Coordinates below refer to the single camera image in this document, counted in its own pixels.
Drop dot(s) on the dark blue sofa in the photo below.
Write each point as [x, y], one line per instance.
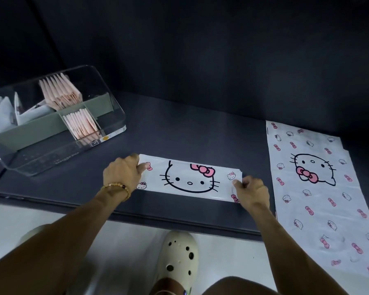
[203, 58]

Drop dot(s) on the cream left clog shoe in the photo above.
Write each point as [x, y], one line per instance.
[30, 231]

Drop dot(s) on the stack of polka dot bags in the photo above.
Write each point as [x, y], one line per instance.
[73, 90]

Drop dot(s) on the person's left forearm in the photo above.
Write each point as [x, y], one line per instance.
[49, 245]

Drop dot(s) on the clear plastic organizer box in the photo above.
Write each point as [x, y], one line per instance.
[101, 101]

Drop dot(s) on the person's right forearm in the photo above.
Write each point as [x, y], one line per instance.
[295, 251]

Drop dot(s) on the stack of kitty bags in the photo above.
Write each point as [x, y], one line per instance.
[295, 211]

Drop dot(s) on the cream clog shoe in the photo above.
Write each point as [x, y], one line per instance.
[30, 231]
[178, 251]

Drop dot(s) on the person's right hand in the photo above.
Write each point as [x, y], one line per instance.
[253, 193]

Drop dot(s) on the cream right clog shoe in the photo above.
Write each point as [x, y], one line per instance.
[178, 251]

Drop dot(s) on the white kitty bags group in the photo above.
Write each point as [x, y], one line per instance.
[37, 115]

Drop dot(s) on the pink bags row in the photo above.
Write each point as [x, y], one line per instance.
[89, 121]

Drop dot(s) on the person's left hand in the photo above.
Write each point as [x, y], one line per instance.
[123, 172]

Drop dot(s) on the person's right leg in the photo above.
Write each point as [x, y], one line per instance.
[233, 287]

